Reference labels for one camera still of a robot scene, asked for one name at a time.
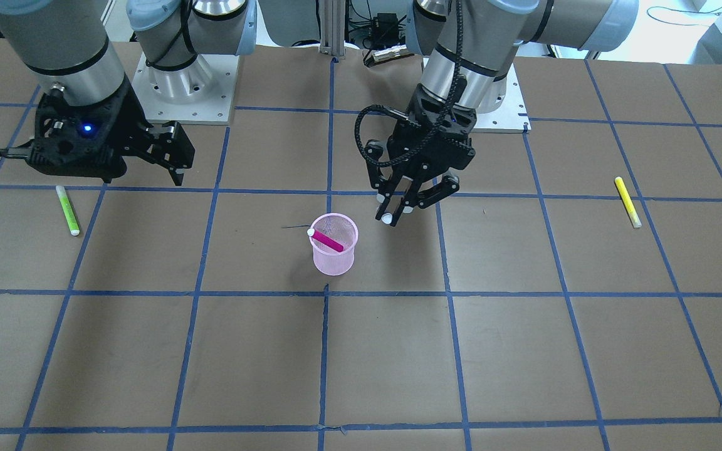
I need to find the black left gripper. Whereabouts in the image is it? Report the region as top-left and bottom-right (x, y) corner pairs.
(364, 85), (478, 227)

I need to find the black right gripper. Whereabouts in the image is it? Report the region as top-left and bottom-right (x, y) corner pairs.
(26, 81), (196, 187)

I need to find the pink marker pen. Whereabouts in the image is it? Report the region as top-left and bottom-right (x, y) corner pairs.
(306, 228), (345, 253)

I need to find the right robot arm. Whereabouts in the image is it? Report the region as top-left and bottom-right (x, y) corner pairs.
(0, 1), (258, 186)

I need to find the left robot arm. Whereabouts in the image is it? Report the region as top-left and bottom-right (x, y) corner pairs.
(353, 1), (639, 226)

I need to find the pink mesh cup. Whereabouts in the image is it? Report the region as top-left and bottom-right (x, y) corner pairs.
(306, 213), (358, 276)

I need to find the green marker pen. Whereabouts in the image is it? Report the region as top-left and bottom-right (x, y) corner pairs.
(55, 185), (81, 237)

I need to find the yellow marker pen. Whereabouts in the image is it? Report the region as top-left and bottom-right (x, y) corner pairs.
(614, 176), (642, 229)

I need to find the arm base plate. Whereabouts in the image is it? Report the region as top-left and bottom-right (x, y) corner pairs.
(132, 54), (240, 126)
(426, 60), (531, 133)

